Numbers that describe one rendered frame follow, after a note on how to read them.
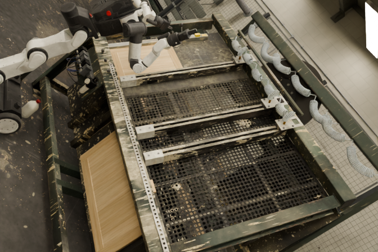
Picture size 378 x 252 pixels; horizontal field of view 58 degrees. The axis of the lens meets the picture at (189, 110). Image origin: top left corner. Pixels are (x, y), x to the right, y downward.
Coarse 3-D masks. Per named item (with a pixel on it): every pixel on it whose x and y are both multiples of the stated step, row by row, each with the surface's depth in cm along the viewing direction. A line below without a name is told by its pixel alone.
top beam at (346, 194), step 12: (216, 24) 343; (228, 24) 336; (228, 36) 322; (264, 72) 290; (264, 84) 279; (264, 96) 279; (288, 108) 263; (288, 132) 255; (300, 132) 247; (300, 144) 243; (312, 144) 240; (312, 156) 233; (324, 156) 233; (312, 168) 235; (324, 168) 226; (324, 180) 225; (336, 180) 221; (336, 192) 216; (348, 192) 215; (348, 204) 217
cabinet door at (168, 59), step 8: (120, 48) 304; (128, 48) 305; (144, 48) 308; (112, 56) 295; (120, 56) 297; (144, 56) 300; (160, 56) 303; (168, 56) 304; (176, 56) 305; (120, 64) 289; (128, 64) 291; (152, 64) 294; (160, 64) 295; (168, 64) 297; (176, 64) 297; (120, 72) 282; (128, 72) 284; (144, 72) 286
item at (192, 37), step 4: (192, 36) 326; (200, 36) 327; (204, 36) 328; (144, 40) 312; (148, 40) 313; (152, 40) 314; (156, 40) 315; (184, 40) 323; (188, 40) 325; (192, 40) 327; (196, 40) 328; (108, 44) 303; (112, 44) 303; (116, 44) 304; (120, 44) 305; (124, 44) 305; (128, 44) 306; (144, 44) 311; (112, 48) 303
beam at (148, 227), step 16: (96, 48) 295; (112, 64) 283; (112, 80) 270; (112, 96) 258; (112, 112) 246; (128, 112) 248; (128, 144) 229; (128, 160) 220; (128, 176) 213; (144, 192) 205; (144, 208) 198; (144, 224) 191; (144, 240) 192
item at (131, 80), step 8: (248, 48) 288; (232, 56) 299; (240, 56) 295; (208, 64) 294; (216, 64) 295; (224, 64) 298; (232, 64) 297; (240, 64) 299; (152, 72) 279; (160, 72) 280; (168, 72) 282; (176, 72) 282; (184, 72) 283; (192, 72) 286; (200, 72) 289; (208, 72) 292; (216, 72) 295; (224, 72) 299; (120, 80) 268; (128, 80) 269; (136, 80) 272; (144, 80) 274; (152, 80) 278; (160, 80) 280; (168, 80) 284
